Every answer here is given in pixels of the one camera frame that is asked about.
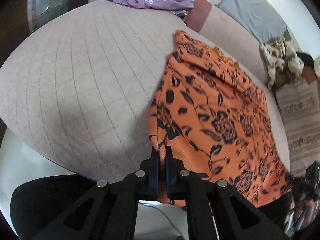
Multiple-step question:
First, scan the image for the orange black floral garment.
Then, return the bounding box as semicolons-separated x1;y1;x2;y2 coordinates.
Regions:
149;30;290;207

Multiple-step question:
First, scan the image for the striped beige pillow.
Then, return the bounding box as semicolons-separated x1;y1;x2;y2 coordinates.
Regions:
276;79;320;176

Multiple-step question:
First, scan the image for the grey pillow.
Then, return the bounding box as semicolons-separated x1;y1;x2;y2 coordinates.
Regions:
217;0;291;43

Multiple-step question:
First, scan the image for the mirrored wooden wardrobe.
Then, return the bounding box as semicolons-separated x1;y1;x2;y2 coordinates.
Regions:
1;0;88;64

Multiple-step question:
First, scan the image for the pink bolster pillow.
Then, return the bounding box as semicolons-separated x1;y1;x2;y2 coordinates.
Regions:
184;0;268;84

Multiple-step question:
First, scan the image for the cream floral blanket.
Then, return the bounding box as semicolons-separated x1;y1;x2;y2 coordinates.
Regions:
259;36;319;91

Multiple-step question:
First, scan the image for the white cable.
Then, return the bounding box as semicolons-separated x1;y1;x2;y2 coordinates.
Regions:
138;202;187;240

